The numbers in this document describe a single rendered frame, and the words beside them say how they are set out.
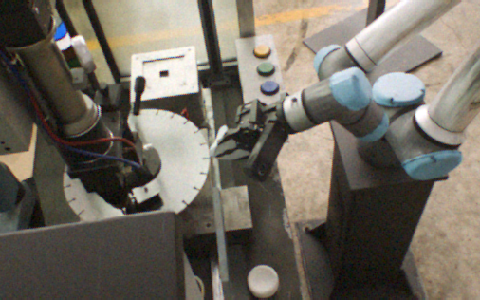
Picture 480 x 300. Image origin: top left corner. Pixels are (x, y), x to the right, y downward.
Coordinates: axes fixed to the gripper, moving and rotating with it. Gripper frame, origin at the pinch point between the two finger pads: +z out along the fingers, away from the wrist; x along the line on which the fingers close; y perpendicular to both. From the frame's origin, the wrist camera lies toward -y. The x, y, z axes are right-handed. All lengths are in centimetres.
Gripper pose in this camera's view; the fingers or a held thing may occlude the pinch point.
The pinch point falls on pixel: (213, 156)
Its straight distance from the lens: 107.8
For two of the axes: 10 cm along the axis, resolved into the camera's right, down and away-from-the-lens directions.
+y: 0.9, -8.0, 5.9
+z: -7.7, 3.2, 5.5
